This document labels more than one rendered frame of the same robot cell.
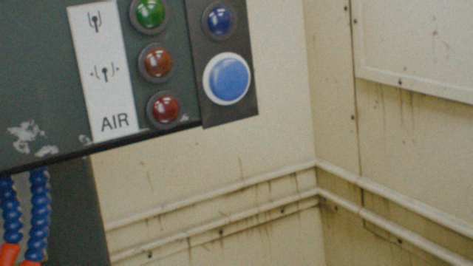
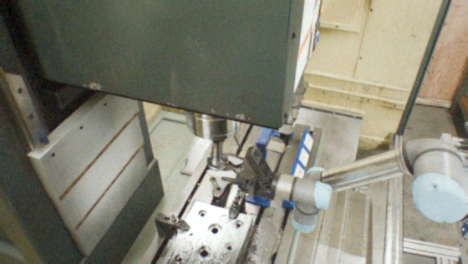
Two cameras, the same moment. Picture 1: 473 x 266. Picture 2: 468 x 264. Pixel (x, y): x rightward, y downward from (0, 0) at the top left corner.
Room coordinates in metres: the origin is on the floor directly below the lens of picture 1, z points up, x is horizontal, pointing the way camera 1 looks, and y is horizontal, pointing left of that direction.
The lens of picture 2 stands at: (-0.07, 0.88, 2.10)
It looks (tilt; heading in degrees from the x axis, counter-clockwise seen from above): 40 degrees down; 315
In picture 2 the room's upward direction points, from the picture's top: straight up
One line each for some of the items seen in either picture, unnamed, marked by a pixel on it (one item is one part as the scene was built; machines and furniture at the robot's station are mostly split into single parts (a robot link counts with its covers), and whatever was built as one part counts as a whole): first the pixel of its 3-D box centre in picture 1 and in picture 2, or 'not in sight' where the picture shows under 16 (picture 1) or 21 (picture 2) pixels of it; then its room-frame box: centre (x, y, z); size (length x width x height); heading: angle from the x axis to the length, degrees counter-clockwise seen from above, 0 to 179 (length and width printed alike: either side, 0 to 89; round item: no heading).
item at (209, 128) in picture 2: not in sight; (215, 104); (0.52, 0.36, 1.53); 0.16 x 0.16 x 0.12
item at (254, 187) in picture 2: not in sight; (257, 181); (0.41, 0.30, 1.28); 0.12 x 0.08 x 0.09; 26
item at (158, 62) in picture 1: (157, 62); not in sight; (0.44, 0.05, 1.64); 0.02 x 0.01 x 0.02; 116
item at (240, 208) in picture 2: not in sight; (236, 207); (0.55, 0.25, 0.97); 0.13 x 0.03 x 0.15; 116
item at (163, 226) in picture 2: not in sight; (173, 225); (0.66, 0.47, 0.97); 0.13 x 0.03 x 0.15; 26
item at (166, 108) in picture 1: (165, 109); not in sight; (0.44, 0.05, 1.61); 0.02 x 0.01 x 0.02; 116
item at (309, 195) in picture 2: not in sight; (310, 194); (0.26, 0.24, 1.28); 0.11 x 0.08 x 0.09; 26
